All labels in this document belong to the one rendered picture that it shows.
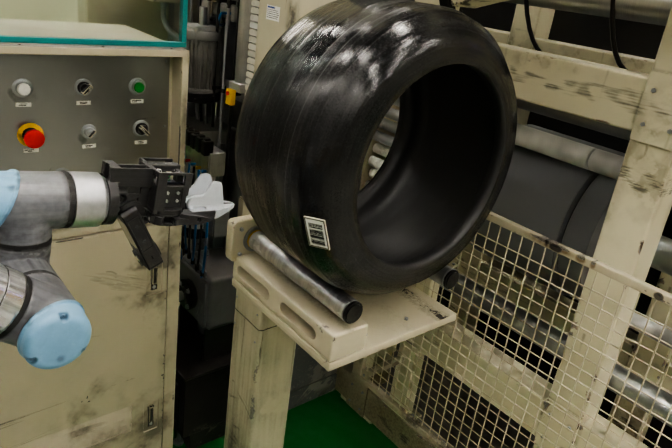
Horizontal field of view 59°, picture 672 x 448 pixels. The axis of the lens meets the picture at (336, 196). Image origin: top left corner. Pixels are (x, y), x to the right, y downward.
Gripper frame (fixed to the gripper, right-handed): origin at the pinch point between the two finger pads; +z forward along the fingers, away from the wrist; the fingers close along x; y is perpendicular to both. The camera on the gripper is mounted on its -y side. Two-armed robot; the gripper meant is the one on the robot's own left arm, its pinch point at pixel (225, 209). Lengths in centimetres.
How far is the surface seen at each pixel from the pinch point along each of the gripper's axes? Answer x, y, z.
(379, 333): -7.6, -25.5, 36.9
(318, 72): -2.7, 24.0, 10.6
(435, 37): -10.8, 33.3, 26.3
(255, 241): 20.9, -16.5, 22.7
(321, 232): -10.6, -0.2, 11.8
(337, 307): -7.9, -17.0, 22.6
